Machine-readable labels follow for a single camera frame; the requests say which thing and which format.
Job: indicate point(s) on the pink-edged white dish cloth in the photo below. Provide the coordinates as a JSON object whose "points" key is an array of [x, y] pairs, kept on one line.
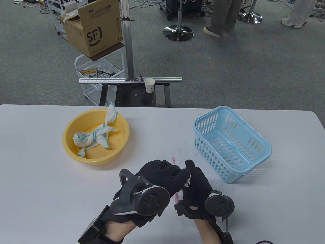
{"points": [[176, 197]]}

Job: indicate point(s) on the black metal stand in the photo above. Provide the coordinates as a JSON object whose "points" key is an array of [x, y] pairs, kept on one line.
{"points": [[127, 95]]}

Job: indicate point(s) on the light blue plastic basket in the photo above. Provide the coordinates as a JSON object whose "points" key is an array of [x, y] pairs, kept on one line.
{"points": [[251, 166]]}

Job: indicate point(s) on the white paper cup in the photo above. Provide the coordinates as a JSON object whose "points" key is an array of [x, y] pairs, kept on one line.
{"points": [[149, 85]]}

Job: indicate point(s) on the person's right forearm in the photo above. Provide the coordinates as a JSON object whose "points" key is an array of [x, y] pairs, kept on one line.
{"points": [[208, 231]]}

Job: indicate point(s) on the person's left hand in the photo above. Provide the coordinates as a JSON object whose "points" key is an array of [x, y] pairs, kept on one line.
{"points": [[162, 172]]}

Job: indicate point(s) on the white metal rack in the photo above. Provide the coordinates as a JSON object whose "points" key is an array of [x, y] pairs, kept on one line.
{"points": [[52, 15]]}

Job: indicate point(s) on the aluminium profile rail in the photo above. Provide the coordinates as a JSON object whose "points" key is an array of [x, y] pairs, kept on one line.
{"points": [[101, 80]]}

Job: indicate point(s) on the brown flat packet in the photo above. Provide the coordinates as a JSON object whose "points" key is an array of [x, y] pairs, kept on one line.
{"points": [[87, 71]]}

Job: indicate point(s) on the aluminium profile post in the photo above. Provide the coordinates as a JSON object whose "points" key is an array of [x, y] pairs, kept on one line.
{"points": [[128, 50]]}

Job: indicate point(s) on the black wheeled equipment base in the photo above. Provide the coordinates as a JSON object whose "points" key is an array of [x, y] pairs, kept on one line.
{"points": [[172, 7]]}

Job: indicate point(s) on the person's left forearm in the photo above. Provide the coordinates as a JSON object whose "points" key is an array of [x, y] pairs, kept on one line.
{"points": [[119, 228]]}

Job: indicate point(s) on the brown wooden board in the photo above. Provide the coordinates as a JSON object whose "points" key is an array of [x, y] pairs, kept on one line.
{"points": [[111, 52]]}

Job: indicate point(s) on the chrome round base pole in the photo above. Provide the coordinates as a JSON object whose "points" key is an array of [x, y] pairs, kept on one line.
{"points": [[177, 33], [251, 17]]}

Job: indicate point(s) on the yellow plastic basin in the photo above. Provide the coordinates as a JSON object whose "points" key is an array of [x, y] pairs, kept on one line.
{"points": [[119, 124]]}

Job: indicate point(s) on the brown cardboard box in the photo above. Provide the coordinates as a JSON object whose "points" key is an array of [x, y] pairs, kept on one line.
{"points": [[101, 30]]}

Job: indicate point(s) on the person's right hand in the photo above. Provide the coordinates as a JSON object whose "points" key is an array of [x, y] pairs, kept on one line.
{"points": [[198, 188]]}

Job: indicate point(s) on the black round tracking controller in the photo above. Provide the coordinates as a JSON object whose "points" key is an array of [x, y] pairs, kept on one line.
{"points": [[152, 200], [218, 206]]}

